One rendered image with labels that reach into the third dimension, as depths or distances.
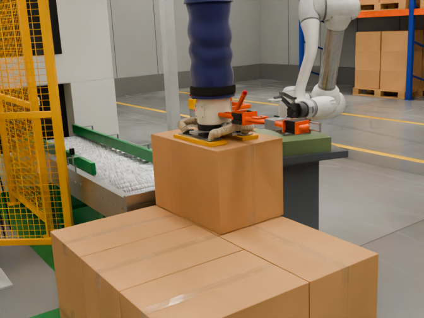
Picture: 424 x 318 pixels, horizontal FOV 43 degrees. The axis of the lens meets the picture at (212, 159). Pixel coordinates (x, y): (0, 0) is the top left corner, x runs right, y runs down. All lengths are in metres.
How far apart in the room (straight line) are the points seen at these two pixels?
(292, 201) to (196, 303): 1.47
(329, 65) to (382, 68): 7.75
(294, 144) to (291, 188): 0.30
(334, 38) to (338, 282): 1.41
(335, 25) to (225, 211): 1.18
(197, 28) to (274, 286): 1.23
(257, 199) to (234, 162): 0.25
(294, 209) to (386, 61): 7.71
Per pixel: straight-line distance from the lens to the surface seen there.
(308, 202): 3.35
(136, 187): 3.37
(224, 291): 2.04
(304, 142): 3.14
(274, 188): 2.69
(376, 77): 10.96
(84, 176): 3.54
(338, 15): 3.00
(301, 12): 2.96
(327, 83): 3.20
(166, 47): 6.25
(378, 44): 10.89
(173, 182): 2.80
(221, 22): 2.59
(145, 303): 2.01
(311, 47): 2.88
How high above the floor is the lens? 1.50
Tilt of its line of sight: 14 degrees down
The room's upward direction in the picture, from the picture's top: 3 degrees counter-clockwise
